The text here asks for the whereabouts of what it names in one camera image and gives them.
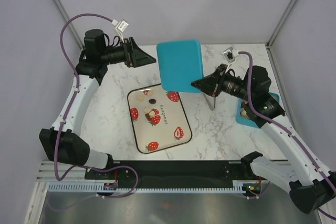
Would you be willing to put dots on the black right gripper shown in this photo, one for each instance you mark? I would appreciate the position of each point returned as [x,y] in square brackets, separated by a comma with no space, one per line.
[212,84]

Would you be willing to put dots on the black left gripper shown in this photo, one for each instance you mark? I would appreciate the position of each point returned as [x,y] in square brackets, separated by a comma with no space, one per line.
[134,56]

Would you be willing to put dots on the metal tongs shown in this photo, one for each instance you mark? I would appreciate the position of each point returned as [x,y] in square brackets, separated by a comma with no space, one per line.
[211,101]

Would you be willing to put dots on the teal box lid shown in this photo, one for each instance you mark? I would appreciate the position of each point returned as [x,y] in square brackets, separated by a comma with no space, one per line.
[180,64]

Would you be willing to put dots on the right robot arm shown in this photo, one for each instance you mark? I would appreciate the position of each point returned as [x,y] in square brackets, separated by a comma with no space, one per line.
[309,183]

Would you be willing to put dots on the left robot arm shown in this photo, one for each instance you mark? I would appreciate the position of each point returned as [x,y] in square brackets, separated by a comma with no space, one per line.
[62,142]

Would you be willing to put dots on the brown square chocolate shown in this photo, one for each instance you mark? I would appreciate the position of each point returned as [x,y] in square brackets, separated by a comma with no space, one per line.
[148,117]

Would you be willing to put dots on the teal chocolate box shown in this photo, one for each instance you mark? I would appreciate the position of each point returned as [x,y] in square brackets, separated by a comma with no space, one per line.
[249,119]

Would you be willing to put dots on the strawberry print serving tray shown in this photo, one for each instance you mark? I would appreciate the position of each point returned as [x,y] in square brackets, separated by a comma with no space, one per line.
[168,128]

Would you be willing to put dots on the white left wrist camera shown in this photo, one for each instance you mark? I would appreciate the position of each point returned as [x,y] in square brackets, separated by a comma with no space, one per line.
[120,27]

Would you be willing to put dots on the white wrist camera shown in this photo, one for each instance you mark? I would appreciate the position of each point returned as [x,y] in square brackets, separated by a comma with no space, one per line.
[230,55]
[120,27]

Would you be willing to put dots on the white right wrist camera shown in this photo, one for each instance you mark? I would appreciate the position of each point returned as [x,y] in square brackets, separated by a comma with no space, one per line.
[230,55]

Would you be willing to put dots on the aluminium frame post right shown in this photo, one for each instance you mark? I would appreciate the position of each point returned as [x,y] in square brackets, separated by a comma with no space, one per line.
[284,16]

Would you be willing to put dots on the aluminium frame post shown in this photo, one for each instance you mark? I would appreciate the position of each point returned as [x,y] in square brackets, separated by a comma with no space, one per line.
[65,17]
[284,16]

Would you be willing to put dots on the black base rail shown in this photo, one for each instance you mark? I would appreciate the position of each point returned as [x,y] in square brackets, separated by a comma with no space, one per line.
[188,174]

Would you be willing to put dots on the aluminium frame post left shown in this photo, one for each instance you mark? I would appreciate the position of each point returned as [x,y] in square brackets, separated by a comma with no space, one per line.
[65,17]

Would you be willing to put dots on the white cable duct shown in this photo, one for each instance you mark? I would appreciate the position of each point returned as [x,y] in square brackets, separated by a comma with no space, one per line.
[102,187]

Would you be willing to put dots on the aluminium front rail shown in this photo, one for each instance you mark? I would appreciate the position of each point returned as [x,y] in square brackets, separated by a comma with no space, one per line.
[46,173]

